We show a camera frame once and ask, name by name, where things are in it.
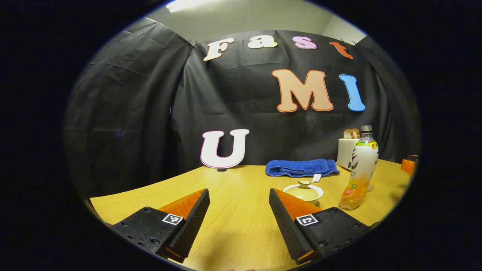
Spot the black backdrop cloth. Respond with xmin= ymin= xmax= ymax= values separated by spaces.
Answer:
xmin=64 ymin=17 xmax=421 ymax=200

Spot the white orange water bottle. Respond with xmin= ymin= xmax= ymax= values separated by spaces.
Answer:
xmin=339 ymin=125 xmax=380 ymax=210

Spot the blue towel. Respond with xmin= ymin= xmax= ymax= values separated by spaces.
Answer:
xmin=265 ymin=158 xmax=340 ymax=183

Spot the cream teacup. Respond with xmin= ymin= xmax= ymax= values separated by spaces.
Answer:
xmin=283 ymin=184 xmax=324 ymax=206

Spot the white toaster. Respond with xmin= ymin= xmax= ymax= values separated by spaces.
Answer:
xmin=336 ymin=138 xmax=362 ymax=171

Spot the cream teacup lid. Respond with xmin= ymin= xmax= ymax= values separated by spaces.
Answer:
xmin=289 ymin=180 xmax=319 ymax=193

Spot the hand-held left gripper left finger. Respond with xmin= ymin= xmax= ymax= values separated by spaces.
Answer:
xmin=111 ymin=188 xmax=210 ymax=264

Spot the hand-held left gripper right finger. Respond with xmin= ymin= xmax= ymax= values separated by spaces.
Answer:
xmin=268 ymin=188 xmax=371 ymax=265

